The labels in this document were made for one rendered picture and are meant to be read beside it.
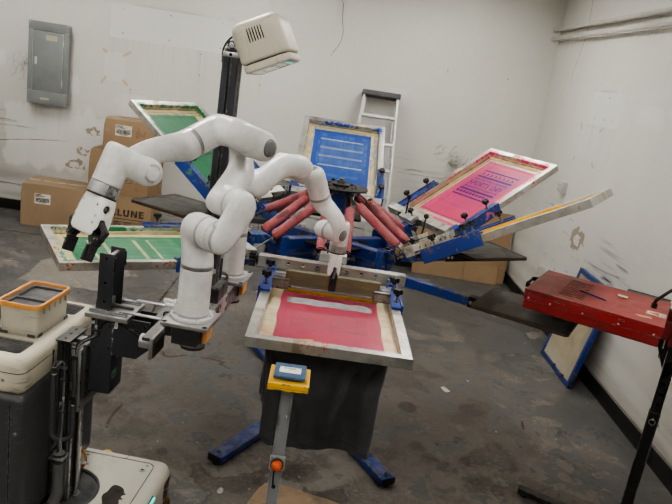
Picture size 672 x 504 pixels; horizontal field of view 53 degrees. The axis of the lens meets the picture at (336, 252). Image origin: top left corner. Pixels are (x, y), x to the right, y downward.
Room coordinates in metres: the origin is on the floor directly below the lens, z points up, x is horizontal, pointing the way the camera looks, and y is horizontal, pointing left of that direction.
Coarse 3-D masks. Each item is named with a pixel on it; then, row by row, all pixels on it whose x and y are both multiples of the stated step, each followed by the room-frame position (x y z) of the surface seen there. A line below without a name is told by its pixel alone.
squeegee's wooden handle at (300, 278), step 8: (288, 272) 2.70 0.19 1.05; (296, 272) 2.71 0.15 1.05; (304, 272) 2.71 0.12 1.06; (312, 272) 2.72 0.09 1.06; (296, 280) 2.70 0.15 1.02; (304, 280) 2.71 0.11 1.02; (312, 280) 2.71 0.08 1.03; (320, 280) 2.71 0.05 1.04; (328, 280) 2.71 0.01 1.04; (336, 280) 2.71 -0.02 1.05; (344, 280) 2.71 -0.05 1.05; (352, 280) 2.71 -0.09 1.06; (360, 280) 2.72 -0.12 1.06; (368, 280) 2.74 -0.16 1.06; (320, 288) 2.71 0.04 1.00; (336, 288) 2.71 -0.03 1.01; (344, 288) 2.71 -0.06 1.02; (352, 288) 2.71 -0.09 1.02; (360, 288) 2.72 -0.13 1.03; (368, 288) 2.72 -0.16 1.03; (376, 288) 2.72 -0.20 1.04
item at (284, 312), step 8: (296, 296) 2.69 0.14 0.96; (304, 296) 2.70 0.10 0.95; (312, 296) 2.72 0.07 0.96; (320, 296) 2.74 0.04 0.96; (280, 304) 2.56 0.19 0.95; (288, 304) 2.57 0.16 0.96; (296, 304) 2.59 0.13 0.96; (304, 304) 2.60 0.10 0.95; (280, 312) 2.47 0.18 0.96; (288, 312) 2.48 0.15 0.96; (320, 312) 2.54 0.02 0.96; (328, 312) 2.55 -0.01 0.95; (280, 320) 2.39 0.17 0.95; (288, 320) 2.40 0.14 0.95; (280, 328) 2.31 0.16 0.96; (288, 328) 2.32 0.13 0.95; (280, 336) 2.23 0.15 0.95; (288, 336) 2.24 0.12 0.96; (296, 336) 2.26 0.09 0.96; (304, 336) 2.27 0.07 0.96; (312, 336) 2.28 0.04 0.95; (320, 336) 2.29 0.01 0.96; (328, 336) 2.30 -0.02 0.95
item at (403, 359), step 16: (256, 304) 2.42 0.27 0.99; (256, 320) 2.26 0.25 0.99; (400, 320) 2.50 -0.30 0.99; (256, 336) 2.12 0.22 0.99; (272, 336) 2.14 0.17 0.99; (400, 336) 2.33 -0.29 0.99; (304, 352) 2.11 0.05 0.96; (320, 352) 2.12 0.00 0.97; (336, 352) 2.12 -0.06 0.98; (352, 352) 2.12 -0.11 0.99; (368, 352) 2.13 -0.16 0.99; (384, 352) 2.15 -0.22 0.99; (400, 352) 2.19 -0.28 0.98
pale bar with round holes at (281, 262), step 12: (264, 264) 2.92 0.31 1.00; (276, 264) 2.92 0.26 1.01; (288, 264) 2.97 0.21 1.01; (300, 264) 2.93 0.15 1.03; (312, 264) 2.93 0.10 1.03; (324, 264) 2.94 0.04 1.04; (348, 276) 2.94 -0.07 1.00; (360, 276) 2.96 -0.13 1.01; (372, 276) 2.94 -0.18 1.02; (384, 276) 2.95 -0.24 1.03; (396, 276) 2.95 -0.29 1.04
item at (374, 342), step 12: (336, 300) 2.72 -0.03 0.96; (348, 300) 2.74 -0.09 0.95; (336, 312) 2.57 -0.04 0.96; (348, 312) 2.59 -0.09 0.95; (360, 312) 2.61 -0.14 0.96; (372, 312) 2.64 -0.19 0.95; (372, 324) 2.50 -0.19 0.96; (336, 336) 2.31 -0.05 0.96; (372, 336) 2.37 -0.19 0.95; (372, 348) 2.26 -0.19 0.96
